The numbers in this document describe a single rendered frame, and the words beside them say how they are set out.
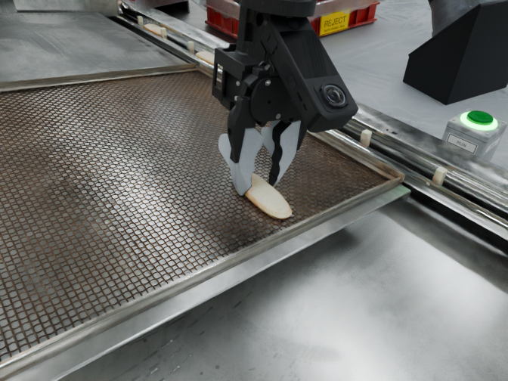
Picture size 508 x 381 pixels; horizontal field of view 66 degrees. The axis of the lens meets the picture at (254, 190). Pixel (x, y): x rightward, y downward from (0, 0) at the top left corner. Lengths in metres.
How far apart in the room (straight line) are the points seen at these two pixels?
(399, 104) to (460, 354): 0.57
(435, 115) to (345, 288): 0.50
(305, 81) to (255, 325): 0.28
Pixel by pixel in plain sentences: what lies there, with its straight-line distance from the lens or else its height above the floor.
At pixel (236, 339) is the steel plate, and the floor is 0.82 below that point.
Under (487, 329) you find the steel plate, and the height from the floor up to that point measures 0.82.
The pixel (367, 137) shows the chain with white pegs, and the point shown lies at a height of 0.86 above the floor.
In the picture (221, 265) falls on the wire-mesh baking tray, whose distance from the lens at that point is 0.36.
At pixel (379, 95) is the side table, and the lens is 0.95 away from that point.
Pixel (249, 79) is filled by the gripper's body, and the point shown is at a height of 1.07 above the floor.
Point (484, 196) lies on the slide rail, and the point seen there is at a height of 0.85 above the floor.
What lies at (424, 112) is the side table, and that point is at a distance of 0.91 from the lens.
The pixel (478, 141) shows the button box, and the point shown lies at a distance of 0.72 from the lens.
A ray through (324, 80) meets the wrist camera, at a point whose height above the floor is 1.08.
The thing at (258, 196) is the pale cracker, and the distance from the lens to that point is 0.44.
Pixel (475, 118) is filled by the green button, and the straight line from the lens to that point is 0.74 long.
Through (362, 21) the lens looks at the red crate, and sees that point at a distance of 1.39.
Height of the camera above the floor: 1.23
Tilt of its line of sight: 40 degrees down
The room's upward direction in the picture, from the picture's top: straight up
